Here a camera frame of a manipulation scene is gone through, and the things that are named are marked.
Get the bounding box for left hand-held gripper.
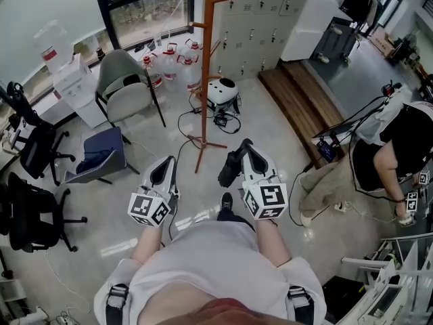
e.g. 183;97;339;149
127;155;184;230

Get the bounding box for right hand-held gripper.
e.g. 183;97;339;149
236;138;289;221

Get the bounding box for orange wooden coat rack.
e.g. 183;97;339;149
187;0;237;175

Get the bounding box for person's right forearm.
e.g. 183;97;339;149
255;219;292;267

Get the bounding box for person's left forearm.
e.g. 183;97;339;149
130;227;164;267

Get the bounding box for black clothes rack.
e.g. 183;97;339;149
339;0;384;27

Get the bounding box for white metal shelf rack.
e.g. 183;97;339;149
340;232;433;325

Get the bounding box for white rounded device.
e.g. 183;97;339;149
205;77;240;113

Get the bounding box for person's black shoe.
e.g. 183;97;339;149
217;192;235;221

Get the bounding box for wooden platform step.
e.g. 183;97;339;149
258;60;346;169

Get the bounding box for blue folding chair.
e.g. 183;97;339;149
63;126;141;186

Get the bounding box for small screen device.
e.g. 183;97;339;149
315;136;340;164

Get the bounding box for grey padded chair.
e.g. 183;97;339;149
95;49;167;129

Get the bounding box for clear water jug red cap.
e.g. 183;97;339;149
184;38;204;59
162;42;181;81
177;53;201;91
141;52;162;88

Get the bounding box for person's white shirt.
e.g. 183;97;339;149
93;219;327;325

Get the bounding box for grey metal lockers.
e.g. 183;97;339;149
202;0;327;81

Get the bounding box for white water dispenser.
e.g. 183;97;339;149
52;53;110;129

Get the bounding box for grey table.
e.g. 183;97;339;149
310;16;360;63

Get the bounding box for white cabinet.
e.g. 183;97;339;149
279;0;340;63

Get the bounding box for black office chair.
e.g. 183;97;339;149
0;81;76;186
0;171;88;253

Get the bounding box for large clear water bottle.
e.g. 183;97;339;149
32;20;74;74

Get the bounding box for cardboard box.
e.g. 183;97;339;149
373;28;396;58

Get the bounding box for black box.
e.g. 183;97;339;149
321;275;365;315

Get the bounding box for black floor cable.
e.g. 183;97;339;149
168;106;204;243

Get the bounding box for black backpack strap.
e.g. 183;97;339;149
105;284;130;325
286;285;315;325

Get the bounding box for white floor cable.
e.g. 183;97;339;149
43;247;94;315

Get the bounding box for black window frame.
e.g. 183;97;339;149
90;0;198;51

